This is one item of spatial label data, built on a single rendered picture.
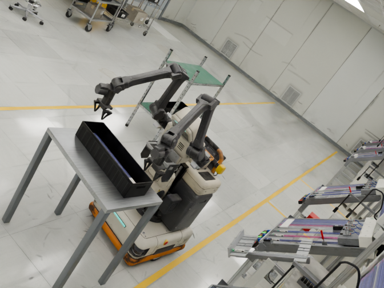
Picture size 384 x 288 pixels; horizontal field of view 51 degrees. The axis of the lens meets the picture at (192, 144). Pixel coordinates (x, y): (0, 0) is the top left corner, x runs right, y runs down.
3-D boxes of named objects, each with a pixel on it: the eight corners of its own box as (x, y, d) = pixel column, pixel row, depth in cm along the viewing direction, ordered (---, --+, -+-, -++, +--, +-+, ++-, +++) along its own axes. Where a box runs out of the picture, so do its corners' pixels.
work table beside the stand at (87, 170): (58, 211, 311) (104, 130, 281) (104, 284, 278) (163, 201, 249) (1, 219, 274) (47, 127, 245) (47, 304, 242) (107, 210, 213)
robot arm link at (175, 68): (194, 75, 258) (188, 64, 263) (178, 72, 250) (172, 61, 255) (160, 120, 285) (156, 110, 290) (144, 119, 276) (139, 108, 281)
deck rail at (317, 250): (259, 251, 291) (258, 242, 290) (260, 250, 292) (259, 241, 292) (366, 258, 256) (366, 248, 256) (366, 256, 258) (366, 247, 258)
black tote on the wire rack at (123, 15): (114, 16, 808) (116, 10, 803) (104, 8, 817) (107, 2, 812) (126, 20, 843) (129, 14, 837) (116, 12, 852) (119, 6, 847)
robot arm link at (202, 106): (217, 105, 243) (202, 98, 247) (217, 98, 238) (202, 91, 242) (174, 150, 220) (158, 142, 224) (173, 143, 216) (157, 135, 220)
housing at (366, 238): (360, 258, 260) (358, 236, 259) (367, 235, 303) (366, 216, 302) (374, 259, 256) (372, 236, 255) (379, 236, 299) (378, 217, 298)
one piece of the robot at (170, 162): (150, 156, 301) (164, 134, 293) (172, 182, 289) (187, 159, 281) (135, 156, 288) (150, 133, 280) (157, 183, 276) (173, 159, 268)
